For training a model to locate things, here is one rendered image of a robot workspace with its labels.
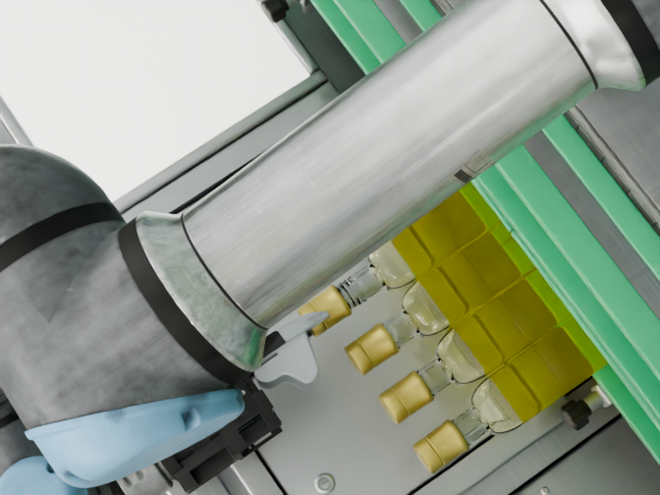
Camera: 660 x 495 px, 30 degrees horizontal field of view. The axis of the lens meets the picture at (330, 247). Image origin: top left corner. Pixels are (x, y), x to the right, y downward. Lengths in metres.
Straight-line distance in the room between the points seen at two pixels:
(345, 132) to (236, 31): 0.79
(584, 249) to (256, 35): 0.52
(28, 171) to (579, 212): 0.56
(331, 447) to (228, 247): 0.67
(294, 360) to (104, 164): 0.37
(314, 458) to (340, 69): 0.47
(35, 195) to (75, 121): 0.72
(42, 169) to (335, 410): 0.66
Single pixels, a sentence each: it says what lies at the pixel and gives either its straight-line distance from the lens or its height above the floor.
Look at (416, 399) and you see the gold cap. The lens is 1.21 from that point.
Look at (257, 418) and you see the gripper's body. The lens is 1.19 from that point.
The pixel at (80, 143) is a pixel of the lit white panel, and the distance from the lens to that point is 1.44.
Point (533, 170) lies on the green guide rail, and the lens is 1.14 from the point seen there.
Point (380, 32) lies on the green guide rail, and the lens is 1.28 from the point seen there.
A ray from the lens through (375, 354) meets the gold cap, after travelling 1.21.
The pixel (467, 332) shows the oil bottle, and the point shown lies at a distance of 1.21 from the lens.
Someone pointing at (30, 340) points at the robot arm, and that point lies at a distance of 0.72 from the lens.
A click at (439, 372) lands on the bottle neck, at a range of 1.21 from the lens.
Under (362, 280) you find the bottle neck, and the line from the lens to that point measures 1.23.
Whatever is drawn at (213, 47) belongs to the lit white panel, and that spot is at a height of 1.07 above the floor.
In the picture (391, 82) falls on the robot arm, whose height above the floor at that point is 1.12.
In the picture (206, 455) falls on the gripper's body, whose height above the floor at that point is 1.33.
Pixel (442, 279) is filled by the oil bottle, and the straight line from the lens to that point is 1.22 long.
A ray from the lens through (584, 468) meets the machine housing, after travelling 1.40.
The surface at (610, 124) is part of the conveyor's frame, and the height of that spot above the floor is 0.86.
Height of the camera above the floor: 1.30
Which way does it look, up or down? 9 degrees down
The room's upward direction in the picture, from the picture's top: 124 degrees counter-clockwise
